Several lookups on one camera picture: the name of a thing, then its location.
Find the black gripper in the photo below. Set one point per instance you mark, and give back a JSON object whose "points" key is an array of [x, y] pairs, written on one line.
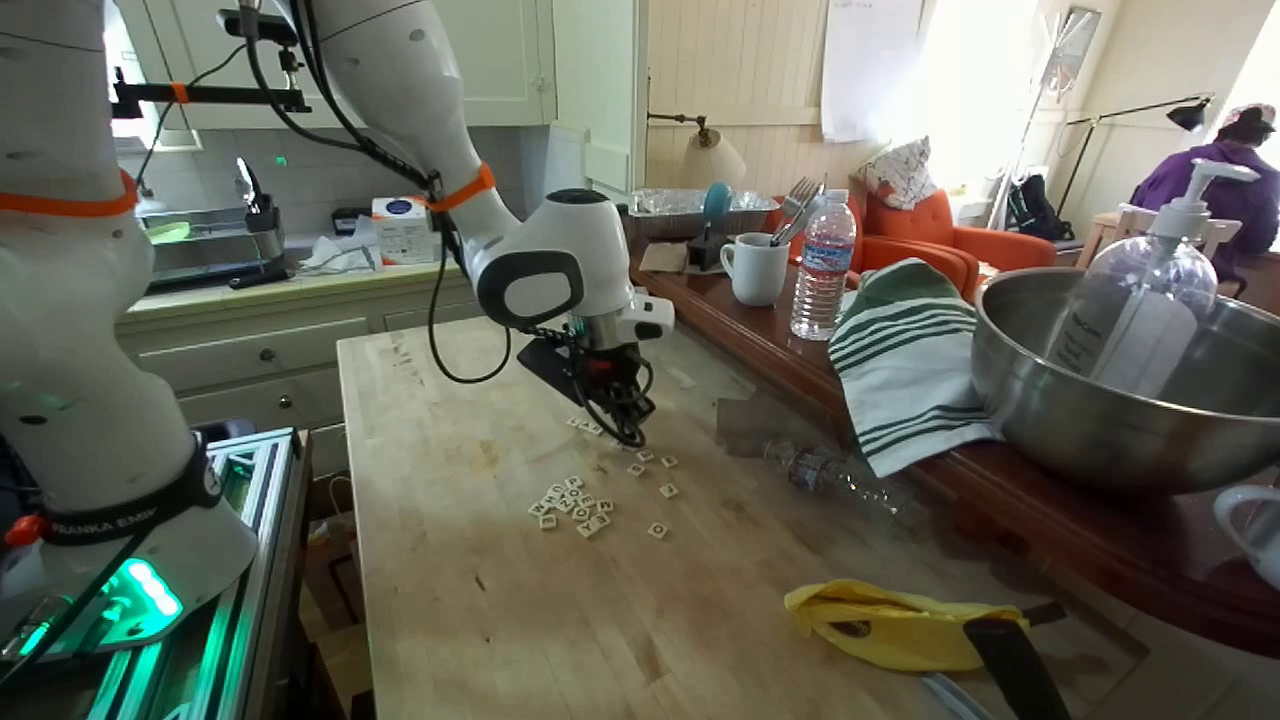
{"points": [[613, 375]]}

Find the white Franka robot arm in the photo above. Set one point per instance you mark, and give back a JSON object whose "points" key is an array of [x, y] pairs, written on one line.
{"points": [[82, 334]]}

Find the white letter tile Z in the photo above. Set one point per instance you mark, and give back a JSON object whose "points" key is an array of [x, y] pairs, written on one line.
{"points": [[568, 503]]}

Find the white letter tile H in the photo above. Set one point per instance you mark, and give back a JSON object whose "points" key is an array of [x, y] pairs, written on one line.
{"points": [[559, 492]]}

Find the white letter tile O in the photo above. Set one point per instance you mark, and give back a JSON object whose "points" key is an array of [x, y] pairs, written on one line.
{"points": [[659, 531]]}

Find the black block stand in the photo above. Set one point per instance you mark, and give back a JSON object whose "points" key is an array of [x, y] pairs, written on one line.
{"points": [[700, 251]]}

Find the white ceramic mug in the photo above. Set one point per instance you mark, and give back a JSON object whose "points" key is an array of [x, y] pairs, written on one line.
{"points": [[1253, 534], [753, 273]]}

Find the crumpled clear plastic wrap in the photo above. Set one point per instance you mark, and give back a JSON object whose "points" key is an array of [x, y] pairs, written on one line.
{"points": [[833, 483]]}

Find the clear plastic water bottle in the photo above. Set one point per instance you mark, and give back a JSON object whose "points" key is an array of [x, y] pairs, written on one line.
{"points": [[821, 283]]}

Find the cream shade table lamp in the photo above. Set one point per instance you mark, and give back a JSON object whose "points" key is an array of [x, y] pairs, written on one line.
{"points": [[715, 161]]}

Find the green striped white towel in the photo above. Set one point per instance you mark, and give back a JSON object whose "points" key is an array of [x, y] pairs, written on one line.
{"points": [[904, 375]]}

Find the white roll blue label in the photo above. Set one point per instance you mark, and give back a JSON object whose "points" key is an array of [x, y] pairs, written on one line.
{"points": [[403, 227]]}

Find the yellow banana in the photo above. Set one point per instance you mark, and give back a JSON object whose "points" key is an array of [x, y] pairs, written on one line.
{"points": [[893, 626]]}

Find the patterned cushion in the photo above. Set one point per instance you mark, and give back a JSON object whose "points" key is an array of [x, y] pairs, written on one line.
{"points": [[901, 170]]}

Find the white drawer cabinet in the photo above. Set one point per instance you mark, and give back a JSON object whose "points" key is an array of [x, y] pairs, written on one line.
{"points": [[243, 363]]}

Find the dark brown wooden table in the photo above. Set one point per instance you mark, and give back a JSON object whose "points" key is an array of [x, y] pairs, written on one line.
{"points": [[1015, 524]]}

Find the orange sofa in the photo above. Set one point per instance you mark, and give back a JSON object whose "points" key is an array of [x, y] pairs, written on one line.
{"points": [[1003, 251]]}

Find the white hanging paper sheet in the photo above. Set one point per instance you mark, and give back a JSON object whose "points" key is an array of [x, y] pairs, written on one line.
{"points": [[874, 64]]}

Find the black backpack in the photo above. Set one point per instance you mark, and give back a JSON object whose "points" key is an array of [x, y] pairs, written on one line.
{"points": [[1033, 206]]}

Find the stainless steel mixing bowl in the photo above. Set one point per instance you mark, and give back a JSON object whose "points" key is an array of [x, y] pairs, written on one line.
{"points": [[1107, 426]]}

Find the clear pump sanitizer bottle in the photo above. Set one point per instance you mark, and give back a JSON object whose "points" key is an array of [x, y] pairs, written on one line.
{"points": [[1133, 334]]}

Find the person in purple shirt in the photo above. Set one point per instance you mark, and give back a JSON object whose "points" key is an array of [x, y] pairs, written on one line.
{"points": [[1215, 184]]}

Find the black floor lamp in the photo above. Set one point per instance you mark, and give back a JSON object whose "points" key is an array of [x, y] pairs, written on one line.
{"points": [[1188, 113]]}

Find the aluminium rail frame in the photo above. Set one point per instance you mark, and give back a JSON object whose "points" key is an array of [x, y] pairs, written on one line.
{"points": [[263, 573]]}

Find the black mount rod orange ties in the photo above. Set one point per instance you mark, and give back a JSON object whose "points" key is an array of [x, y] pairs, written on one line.
{"points": [[243, 99]]}

